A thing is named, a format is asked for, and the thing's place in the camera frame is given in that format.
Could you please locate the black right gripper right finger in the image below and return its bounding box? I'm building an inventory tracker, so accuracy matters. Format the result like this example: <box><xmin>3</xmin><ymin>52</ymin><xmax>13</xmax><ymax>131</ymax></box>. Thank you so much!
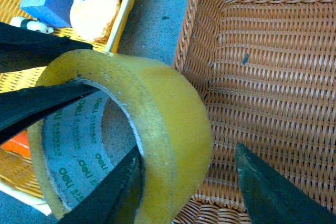
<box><xmin>235</xmin><ymin>143</ymin><xmax>335</xmax><ymax>223</ymax></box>

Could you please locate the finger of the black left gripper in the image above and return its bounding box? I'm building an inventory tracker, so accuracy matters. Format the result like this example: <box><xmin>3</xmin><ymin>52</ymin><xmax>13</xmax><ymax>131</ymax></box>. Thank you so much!
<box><xmin>1</xmin><ymin>22</ymin><xmax>93</xmax><ymax>73</ymax></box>
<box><xmin>1</xmin><ymin>82</ymin><xmax>99</xmax><ymax>144</ymax></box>

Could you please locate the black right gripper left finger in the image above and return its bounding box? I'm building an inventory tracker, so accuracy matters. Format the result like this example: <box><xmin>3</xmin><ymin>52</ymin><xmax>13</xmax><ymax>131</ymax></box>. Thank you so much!
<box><xmin>58</xmin><ymin>146</ymin><xmax>144</xmax><ymax>223</ymax></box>

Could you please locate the yellow packing tape roll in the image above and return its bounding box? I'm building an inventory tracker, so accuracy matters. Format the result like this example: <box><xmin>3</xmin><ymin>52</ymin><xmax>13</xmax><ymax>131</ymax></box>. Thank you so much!
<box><xmin>28</xmin><ymin>50</ymin><xmax>213</xmax><ymax>223</ymax></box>

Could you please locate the yellow woven basket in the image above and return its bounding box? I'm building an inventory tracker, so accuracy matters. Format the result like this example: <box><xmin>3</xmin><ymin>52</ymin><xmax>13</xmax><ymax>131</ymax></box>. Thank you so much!
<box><xmin>1</xmin><ymin>0</ymin><xmax>135</xmax><ymax>216</ymax></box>

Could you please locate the brown wicker basket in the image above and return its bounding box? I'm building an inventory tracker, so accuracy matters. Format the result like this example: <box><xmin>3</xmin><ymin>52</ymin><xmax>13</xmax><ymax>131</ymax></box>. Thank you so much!
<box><xmin>174</xmin><ymin>0</ymin><xmax>335</xmax><ymax>223</ymax></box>

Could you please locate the toy panda figurine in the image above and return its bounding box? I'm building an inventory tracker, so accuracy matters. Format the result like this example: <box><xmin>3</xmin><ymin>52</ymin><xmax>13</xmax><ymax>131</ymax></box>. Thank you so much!
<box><xmin>9</xmin><ymin>16</ymin><xmax>54</xmax><ymax>34</ymax></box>

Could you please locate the orange toy carrot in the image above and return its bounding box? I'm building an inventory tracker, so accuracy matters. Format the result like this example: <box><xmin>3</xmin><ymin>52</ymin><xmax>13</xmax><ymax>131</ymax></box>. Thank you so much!
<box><xmin>1</xmin><ymin>130</ymin><xmax>31</xmax><ymax>157</ymax></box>

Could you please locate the purple foam block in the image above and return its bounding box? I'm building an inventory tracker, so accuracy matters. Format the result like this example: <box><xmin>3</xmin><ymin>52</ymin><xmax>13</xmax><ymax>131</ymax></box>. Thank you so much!
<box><xmin>20</xmin><ymin>0</ymin><xmax>74</xmax><ymax>28</ymax></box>

